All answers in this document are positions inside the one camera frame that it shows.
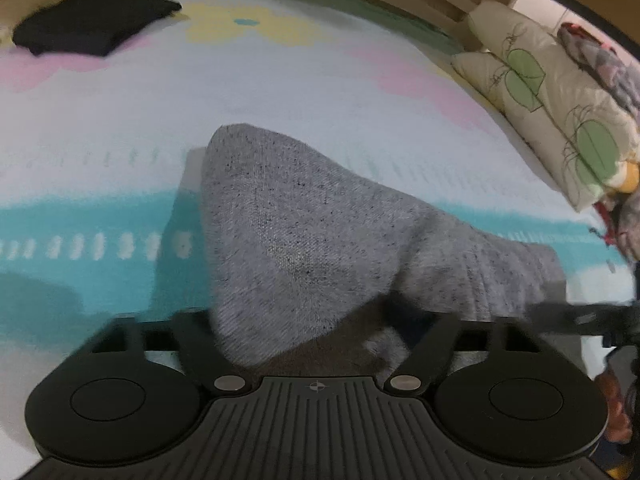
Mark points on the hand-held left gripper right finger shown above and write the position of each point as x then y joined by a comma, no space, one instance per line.
435,345

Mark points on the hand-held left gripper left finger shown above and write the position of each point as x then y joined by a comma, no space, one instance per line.
195,340

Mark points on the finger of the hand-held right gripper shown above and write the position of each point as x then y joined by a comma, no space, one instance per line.
570,317

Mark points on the grey pants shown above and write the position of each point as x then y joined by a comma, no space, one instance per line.
300,220

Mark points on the person's right hand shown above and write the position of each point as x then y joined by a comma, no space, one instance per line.
620,410

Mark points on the colourful cloth pile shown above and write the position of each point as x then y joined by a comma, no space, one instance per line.
622,210

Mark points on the cream leaf print pillow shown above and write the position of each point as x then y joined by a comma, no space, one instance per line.
550,100

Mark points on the grey and pink patterned cloth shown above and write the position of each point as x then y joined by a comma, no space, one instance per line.
600,60

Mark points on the black folded cloth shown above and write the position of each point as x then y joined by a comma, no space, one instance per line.
85,22

